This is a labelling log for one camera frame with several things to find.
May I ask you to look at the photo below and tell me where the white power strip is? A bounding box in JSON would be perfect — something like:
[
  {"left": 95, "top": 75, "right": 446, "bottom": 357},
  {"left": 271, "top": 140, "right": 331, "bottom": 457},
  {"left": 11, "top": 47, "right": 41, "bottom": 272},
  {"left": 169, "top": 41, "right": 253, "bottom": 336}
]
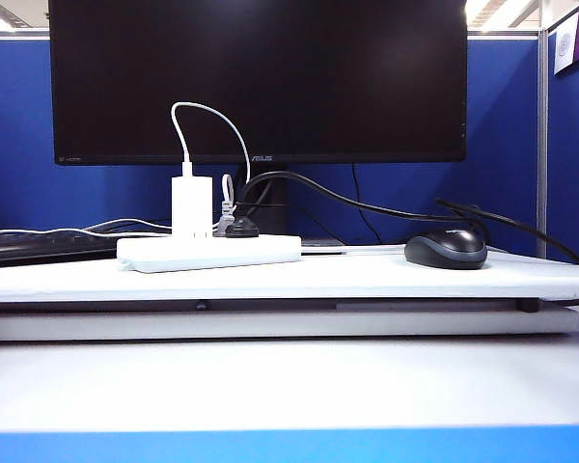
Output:
[{"left": 116, "top": 233, "right": 303, "bottom": 274}]

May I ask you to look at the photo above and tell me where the black monitor stand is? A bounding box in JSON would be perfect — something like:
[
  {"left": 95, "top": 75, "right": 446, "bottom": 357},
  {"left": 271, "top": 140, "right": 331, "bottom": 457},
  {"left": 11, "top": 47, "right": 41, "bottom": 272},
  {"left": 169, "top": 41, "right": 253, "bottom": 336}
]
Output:
[{"left": 235, "top": 163, "right": 290, "bottom": 232}]

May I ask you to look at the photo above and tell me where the black power plug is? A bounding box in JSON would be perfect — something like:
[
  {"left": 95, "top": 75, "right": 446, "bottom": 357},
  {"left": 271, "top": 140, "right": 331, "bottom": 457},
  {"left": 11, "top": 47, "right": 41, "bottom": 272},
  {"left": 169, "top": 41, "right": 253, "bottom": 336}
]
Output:
[{"left": 225, "top": 215, "right": 261, "bottom": 238}]

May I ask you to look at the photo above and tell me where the grey plug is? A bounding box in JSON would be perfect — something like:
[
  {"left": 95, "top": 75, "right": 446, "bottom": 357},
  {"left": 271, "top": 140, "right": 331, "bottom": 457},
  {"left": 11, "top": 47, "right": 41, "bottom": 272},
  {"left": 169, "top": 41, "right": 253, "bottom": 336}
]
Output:
[{"left": 215, "top": 202, "right": 237, "bottom": 237}]

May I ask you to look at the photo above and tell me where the white platform board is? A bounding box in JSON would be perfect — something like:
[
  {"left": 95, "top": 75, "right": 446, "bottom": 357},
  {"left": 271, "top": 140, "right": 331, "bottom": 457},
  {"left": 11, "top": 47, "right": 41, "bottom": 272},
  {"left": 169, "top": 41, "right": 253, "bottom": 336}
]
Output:
[{"left": 0, "top": 243, "right": 579, "bottom": 305}]

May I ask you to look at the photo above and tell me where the white foam board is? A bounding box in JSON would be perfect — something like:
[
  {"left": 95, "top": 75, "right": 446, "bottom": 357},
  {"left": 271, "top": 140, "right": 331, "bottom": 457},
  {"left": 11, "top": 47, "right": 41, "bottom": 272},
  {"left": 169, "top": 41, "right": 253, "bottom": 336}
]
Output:
[{"left": 0, "top": 308, "right": 579, "bottom": 342}]

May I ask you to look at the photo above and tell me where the black computer monitor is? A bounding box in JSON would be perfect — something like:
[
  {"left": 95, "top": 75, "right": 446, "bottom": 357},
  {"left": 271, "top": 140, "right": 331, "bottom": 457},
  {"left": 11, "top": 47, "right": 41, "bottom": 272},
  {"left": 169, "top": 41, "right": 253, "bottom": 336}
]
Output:
[{"left": 47, "top": 0, "right": 468, "bottom": 167}]

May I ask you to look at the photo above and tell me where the black grey computer mouse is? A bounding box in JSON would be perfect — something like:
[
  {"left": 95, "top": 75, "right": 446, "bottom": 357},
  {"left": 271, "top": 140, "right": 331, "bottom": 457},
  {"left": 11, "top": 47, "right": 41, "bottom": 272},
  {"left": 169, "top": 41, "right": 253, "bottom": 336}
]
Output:
[{"left": 403, "top": 228, "right": 489, "bottom": 270}]

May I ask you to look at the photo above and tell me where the black keyboard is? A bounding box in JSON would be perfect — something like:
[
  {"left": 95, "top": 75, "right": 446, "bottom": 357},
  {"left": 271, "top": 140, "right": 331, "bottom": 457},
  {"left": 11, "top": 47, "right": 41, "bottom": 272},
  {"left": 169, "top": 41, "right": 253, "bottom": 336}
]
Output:
[{"left": 0, "top": 222, "right": 173, "bottom": 269}]

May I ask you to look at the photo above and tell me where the thick black power cable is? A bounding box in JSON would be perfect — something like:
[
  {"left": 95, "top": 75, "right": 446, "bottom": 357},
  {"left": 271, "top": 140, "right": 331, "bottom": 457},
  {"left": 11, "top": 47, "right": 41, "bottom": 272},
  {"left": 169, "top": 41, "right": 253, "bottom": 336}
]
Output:
[{"left": 235, "top": 170, "right": 483, "bottom": 232}]

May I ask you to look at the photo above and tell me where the white grey-plug cable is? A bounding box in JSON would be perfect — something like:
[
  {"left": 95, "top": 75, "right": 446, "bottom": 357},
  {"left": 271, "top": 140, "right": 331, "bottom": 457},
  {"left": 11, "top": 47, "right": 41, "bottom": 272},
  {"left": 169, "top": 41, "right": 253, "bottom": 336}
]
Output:
[{"left": 84, "top": 174, "right": 236, "bottom": 232}]

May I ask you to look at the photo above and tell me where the thin black monitor cable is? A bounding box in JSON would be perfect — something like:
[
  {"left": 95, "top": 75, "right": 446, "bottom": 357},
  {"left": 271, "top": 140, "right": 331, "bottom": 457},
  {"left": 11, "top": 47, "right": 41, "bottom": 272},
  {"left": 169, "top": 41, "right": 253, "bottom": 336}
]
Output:
[{"left": 349, "top": 163, "right": 383, "bottom": 245}]

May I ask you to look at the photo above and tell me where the white power strip cable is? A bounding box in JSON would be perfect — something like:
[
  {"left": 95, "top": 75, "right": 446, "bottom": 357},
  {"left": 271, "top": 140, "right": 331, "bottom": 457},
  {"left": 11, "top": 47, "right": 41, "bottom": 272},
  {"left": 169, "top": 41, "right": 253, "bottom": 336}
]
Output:
[{"left": 0, "top": 228, "right": 173, "bottom": 240}]

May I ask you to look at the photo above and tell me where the grey metal partition post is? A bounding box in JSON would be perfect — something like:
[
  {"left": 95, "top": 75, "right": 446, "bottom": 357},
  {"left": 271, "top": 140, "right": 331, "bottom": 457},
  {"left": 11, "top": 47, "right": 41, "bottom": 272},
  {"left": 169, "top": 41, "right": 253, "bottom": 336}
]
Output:
[{"left": 535, "top": 27, "right": 550, "bottom": 259}]

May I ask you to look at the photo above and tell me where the purple white wall sign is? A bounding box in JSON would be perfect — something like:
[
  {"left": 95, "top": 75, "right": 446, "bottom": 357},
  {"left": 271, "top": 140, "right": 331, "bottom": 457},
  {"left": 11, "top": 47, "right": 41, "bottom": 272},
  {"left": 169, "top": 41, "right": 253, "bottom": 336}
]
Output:
[{"left": 553, "top": 7, "right": 579, "bottom": 76}]

